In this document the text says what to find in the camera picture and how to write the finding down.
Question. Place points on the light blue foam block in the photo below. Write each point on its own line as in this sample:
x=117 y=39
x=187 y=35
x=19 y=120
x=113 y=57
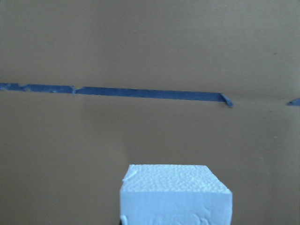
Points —
x=174 y=195

